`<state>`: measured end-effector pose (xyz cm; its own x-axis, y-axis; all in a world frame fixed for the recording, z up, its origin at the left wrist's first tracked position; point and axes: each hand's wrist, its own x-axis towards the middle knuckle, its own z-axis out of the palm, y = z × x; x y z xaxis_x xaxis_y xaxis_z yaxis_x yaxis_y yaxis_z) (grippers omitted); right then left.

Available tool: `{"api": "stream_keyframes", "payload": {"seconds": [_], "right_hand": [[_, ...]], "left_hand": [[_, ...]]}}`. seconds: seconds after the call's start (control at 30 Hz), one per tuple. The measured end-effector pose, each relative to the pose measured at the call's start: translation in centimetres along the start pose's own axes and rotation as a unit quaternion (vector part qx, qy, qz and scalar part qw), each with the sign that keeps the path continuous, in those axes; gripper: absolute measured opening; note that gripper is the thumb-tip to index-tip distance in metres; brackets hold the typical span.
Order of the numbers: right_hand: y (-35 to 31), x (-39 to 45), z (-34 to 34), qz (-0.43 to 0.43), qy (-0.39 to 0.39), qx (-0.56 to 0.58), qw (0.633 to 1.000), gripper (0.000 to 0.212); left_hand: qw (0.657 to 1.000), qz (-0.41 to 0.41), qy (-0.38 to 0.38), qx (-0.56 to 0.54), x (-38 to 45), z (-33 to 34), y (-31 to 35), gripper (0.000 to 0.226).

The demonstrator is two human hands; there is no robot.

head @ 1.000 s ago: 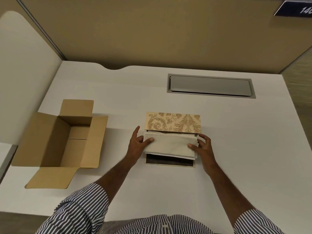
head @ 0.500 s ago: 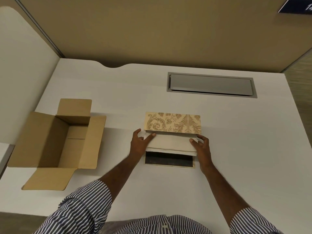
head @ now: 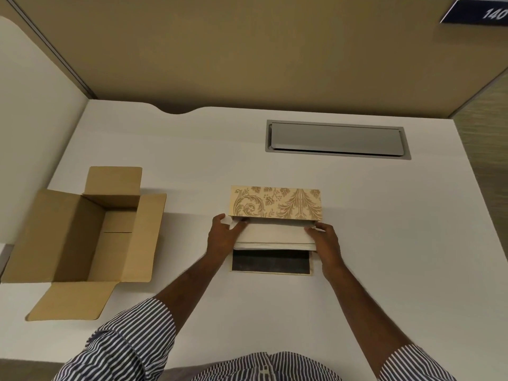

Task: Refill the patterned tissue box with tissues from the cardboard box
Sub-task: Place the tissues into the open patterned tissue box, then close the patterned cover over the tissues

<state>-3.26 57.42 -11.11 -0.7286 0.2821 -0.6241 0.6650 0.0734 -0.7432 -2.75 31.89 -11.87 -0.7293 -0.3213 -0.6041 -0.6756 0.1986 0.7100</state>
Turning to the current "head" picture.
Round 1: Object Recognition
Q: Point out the person's right hand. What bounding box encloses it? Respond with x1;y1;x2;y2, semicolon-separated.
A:
304;222;344;282

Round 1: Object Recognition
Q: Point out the person's left hand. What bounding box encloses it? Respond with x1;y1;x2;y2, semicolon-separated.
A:
207;213;251;270

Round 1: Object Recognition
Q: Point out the white tissue paper bundle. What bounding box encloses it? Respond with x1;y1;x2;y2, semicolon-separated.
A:
223;216;318;252

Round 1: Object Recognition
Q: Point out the person's right forearm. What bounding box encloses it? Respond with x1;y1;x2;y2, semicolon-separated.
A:
322;270;414;358

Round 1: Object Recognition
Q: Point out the person's left forearm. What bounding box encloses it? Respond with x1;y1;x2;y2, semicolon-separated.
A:
153;262;232;319

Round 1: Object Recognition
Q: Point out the gold damask patterned box lid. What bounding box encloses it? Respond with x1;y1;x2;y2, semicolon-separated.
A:
229;185;323;222

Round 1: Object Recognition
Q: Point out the black beige-edged gift box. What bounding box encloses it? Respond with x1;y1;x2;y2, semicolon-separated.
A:
230;248;315;277

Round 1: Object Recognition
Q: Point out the open brown cardboard box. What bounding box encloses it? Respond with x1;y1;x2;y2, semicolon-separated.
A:
0;166;167;322

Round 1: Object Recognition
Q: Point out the blue white striped shirt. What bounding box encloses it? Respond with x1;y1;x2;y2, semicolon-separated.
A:
51;297;474;381

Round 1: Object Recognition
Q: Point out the beige cubicle partition panel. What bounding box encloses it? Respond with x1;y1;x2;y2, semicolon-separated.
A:
0;0;508;120

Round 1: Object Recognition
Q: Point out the white side partition panel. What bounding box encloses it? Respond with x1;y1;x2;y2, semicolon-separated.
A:
0;16;89;246

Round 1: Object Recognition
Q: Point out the dark blue sign plate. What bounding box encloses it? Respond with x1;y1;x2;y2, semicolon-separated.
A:
439;0;508;25

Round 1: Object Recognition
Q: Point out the grey desk cable hatch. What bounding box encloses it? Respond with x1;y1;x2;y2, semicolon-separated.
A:
265;119;412;160

